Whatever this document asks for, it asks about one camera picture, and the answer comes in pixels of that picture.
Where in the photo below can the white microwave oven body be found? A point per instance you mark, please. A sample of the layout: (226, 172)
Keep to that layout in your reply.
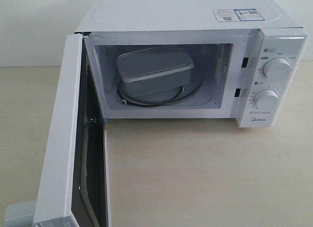
(228, 56)

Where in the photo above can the white control knob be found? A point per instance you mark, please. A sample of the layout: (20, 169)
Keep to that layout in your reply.
(276, 69)
(266, 99)

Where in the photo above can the glass turntable plate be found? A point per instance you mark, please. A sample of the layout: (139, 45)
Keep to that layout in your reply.
(162, 98)

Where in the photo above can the upper white control knob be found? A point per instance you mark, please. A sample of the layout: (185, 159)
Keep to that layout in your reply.
(276, 69)

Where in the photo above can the white plastic lidded container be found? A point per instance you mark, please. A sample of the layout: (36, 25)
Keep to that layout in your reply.
(155, 69)

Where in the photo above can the lower white control knob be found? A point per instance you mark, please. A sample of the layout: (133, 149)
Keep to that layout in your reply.
(266, 99)

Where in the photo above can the white microwave door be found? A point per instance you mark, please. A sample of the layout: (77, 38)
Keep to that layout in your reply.
(74, 188)

